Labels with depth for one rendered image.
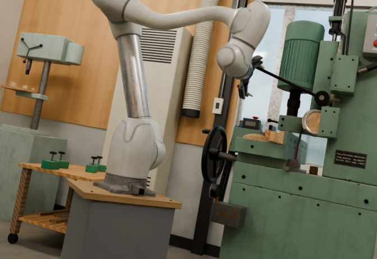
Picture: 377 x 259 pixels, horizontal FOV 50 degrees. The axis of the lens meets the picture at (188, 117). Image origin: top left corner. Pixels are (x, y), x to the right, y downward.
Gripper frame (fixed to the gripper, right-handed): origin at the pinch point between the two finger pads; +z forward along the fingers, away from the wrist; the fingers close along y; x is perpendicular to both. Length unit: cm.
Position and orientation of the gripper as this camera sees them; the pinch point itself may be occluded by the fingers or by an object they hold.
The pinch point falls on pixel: (254, 81)
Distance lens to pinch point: 185.3
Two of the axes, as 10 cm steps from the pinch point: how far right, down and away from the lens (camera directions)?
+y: 3.9, -9.2, -0.3
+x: -8.3, -3.7, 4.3
